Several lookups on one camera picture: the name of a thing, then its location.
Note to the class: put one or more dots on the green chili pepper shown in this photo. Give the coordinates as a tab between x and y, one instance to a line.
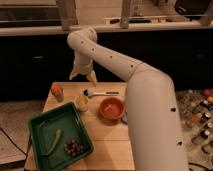
57	137

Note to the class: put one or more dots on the paper cup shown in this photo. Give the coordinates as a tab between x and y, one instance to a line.
82	103

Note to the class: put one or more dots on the orange bowl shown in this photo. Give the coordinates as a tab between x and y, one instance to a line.
112	108

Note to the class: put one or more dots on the dark grape bunch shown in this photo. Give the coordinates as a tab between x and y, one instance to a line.
73	148

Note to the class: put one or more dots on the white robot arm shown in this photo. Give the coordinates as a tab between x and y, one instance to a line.
153	118

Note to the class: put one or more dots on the spice bottle rack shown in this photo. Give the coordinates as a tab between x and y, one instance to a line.
196	113

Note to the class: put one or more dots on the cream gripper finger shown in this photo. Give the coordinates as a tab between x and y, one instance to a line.
73	74
92	78

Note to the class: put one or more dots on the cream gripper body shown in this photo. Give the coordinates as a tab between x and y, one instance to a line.
82	67

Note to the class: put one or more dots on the white handled brush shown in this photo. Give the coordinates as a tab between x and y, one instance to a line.
90	93

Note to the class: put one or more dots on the green plastic tray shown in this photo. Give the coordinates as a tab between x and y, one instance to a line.
51	131

